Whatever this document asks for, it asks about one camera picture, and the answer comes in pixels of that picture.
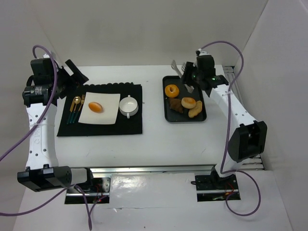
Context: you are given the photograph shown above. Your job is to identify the metal serving tongs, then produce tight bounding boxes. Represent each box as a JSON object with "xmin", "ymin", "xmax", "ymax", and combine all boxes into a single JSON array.
[{"xmin": 171, "ymin": 60, "xmax": 194, "ymax": 93}]

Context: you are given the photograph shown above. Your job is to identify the orange round bun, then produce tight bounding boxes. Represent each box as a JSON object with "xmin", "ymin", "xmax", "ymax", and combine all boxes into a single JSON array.
[{"xmin": 88, "ymin": 102, "xmax": 103, "ymax": 113}]

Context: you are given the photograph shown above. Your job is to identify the orange ring donut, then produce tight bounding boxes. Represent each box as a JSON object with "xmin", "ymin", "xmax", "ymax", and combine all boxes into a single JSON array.
[{"xmin": 165, "ymin": 84, "xmax": 180, "ymax": 98}]

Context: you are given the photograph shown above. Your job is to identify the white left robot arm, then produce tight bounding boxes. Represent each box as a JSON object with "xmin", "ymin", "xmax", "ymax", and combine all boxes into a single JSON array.
[{"xmin": 17, "ymin": 58, "xmax": 93, "ymax": 192}]

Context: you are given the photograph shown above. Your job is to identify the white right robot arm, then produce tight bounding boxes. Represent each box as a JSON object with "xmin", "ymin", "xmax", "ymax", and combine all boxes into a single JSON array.
[{"xmin": 181, "ymin": 52, "xmax": 267, "ymax": 186}]

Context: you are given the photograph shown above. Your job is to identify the pale oblong bread roll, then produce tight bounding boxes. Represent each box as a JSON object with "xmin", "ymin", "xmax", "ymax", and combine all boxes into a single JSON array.
[{"xmin": 188, "ymin": 101, "xmax": 203, "ymax": 118}]

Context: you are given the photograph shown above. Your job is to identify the brown croissant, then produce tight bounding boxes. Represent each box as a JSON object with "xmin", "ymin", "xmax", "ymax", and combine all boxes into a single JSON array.
[{"xmin": 169, "ymin": 98, "xmax": 183, "ymax": 114}]

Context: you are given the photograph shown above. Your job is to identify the white square plate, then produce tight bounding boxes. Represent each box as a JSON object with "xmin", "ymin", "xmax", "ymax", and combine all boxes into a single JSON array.
[{"xmin": 78, "ymin": 92, "xmax": 120, "ymax": 125}]

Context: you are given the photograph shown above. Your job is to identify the black baking tray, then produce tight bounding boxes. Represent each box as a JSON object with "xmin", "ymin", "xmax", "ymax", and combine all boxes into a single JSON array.
[{"xmin": 162, "ymin": 76, "xmax": 207, "ymax": 123}]

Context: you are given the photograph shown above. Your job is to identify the black scalloped placemat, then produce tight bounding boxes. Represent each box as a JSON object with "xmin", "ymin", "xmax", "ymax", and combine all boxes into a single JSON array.
[{"xmin": 57, "ymin": 82, "xmax": 143, "ymax": 137}]

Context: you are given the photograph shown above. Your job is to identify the gold spoon green handle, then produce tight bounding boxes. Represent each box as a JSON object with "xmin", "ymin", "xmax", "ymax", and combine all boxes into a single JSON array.
[{"xmin": 69, "ymin": 96, "xmax": 81, "ymax": 123}]

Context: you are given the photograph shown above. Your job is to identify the gold fork green handle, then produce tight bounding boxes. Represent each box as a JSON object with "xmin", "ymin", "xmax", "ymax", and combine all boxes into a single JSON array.
[{"xmin": 70, "ymin": 94, "xmax": 85, "ymax": 124}]

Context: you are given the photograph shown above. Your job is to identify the gold knife green handle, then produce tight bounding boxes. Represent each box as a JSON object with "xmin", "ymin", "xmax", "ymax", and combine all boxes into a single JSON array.
[{"xmin": 66, "ymin": 99, "xmax": 75, "ymax": 124}]

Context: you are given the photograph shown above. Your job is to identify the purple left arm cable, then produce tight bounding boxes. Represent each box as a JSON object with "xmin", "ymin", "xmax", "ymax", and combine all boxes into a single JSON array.
[{"xmin": 0, "ymin": 44, "xmax": 99, "ymax": 231}]

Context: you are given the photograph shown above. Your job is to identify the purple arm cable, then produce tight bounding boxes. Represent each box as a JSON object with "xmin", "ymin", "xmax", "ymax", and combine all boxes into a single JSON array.
[
  {"xmin": 0, "ymin": 44, "xmax": 99, "ymax": 231},
  {"xmin": 197, "ymin": 41, "xmax": 262, "ymax": 216}
]

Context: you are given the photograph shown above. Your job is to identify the pale glazed ring donut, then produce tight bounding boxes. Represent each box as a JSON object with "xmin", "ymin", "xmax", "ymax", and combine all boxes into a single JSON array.
[{"xmin": 181, "ymin": 97, "xmax": 196, "ymax": 109}]

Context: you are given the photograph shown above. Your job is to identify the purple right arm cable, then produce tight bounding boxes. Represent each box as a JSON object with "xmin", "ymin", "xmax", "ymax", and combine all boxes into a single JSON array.
[{"xmin": 197, "ymin": 41, "xmax": 262, "ymax": 216}]

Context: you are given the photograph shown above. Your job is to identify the white two-handled soup bowl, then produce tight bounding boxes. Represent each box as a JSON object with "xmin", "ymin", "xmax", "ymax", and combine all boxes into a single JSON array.
[{"xmin": 119, "ymin": 95, "xmax": 139, "ymax": 119}]

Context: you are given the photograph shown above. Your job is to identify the aluminium front rail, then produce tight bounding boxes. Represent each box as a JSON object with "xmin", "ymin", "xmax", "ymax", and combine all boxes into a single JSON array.
[{"xmin": 91, "ymin": 165, "xmax": 214, "ymax": 174}]

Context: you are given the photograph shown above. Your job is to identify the aluminium side rail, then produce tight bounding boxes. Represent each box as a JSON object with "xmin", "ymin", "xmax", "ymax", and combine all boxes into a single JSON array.
[{"xmin": 222, "ymin": 65, "xmax": 265, "ymax": 171}]

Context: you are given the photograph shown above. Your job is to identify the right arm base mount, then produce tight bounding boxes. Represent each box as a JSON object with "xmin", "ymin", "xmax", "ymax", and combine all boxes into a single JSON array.
[{"xmin": 191, "ymin": 174, "xmax": 241, "ymax": 202}]

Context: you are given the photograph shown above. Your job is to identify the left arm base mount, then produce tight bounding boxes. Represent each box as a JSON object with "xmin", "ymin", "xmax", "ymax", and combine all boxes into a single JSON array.
[{"xmin": 64, "ymin": 175, "xmax": 111, "ymax": 205}]

